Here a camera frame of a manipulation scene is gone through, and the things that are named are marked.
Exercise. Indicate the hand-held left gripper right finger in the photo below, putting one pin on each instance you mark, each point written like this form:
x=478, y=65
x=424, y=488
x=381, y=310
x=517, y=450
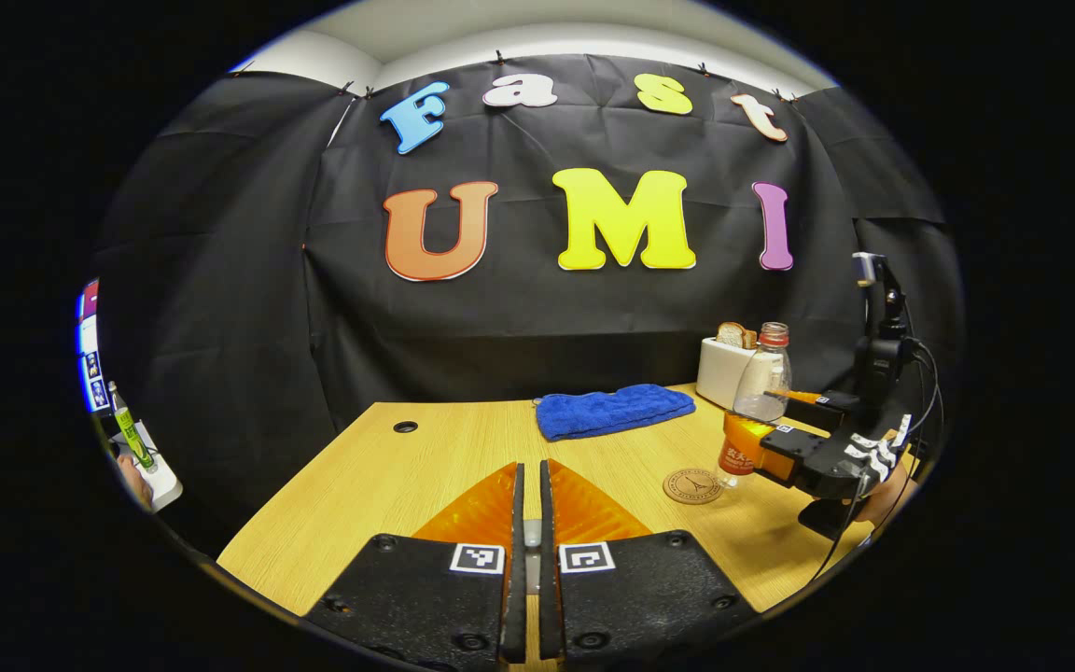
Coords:
x=549, y=607

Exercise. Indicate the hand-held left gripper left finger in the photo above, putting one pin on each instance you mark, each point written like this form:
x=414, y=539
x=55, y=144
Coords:
x=515, y=607

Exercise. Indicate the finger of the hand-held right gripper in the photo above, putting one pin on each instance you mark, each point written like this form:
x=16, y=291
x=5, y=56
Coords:
x=836, y=403
x=785, y=448

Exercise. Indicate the clear plastic water bottle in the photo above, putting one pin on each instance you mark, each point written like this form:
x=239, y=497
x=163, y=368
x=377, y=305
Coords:
x=763, y=387

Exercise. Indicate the round brown coaster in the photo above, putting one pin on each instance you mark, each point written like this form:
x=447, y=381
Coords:
x=692, y=486

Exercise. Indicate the green drink bottle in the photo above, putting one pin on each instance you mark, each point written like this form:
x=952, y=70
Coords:
x=132, y=431

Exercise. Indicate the white toaster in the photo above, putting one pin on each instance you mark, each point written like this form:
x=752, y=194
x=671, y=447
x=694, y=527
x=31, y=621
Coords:
x=719, y=373

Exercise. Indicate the toasted bread slice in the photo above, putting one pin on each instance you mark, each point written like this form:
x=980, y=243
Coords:
x=733, y=336

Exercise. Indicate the blue towel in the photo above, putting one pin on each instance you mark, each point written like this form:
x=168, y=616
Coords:
x=612, y=412

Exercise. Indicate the black backdrop cloth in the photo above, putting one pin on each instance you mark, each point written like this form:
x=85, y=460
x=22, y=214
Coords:
x=519, y=327

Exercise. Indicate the white side table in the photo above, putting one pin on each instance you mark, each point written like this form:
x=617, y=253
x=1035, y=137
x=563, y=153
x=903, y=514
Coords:
x=162, y=485

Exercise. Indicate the computer monitor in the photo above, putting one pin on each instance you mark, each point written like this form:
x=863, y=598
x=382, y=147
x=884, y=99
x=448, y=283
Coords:
x=92, y=355

